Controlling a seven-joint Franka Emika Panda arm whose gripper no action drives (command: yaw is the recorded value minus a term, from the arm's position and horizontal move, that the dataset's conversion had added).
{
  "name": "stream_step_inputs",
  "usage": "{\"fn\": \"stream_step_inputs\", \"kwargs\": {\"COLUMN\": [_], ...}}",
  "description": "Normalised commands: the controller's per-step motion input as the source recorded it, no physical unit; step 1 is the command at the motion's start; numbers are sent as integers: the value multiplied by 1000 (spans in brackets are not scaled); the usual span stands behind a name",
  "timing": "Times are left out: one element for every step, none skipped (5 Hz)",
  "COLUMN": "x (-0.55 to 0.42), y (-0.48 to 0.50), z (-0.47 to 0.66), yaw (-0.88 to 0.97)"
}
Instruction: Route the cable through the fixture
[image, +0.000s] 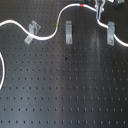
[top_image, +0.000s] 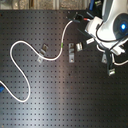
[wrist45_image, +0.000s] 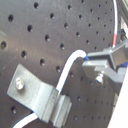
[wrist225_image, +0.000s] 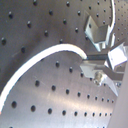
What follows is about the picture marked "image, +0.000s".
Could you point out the left metal cable clip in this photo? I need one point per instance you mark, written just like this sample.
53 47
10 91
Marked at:
34 28

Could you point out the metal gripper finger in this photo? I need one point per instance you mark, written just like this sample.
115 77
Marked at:
97 7
102 5

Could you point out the middle metal cable clip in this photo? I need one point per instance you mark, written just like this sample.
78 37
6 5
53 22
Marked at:
68 31

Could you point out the metal cable clip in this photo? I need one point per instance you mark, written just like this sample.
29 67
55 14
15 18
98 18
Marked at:
68 31
34 28
110 33

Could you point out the right metal cable clip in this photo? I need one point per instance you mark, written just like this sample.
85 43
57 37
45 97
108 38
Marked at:
110 33

